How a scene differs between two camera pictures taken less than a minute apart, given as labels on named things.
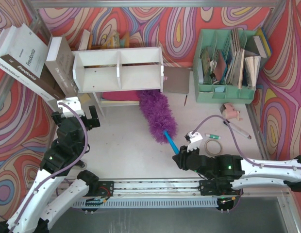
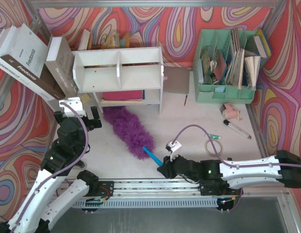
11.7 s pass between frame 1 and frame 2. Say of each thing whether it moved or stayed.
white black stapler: stayed
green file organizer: stayed
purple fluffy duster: moved
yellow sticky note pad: stayed
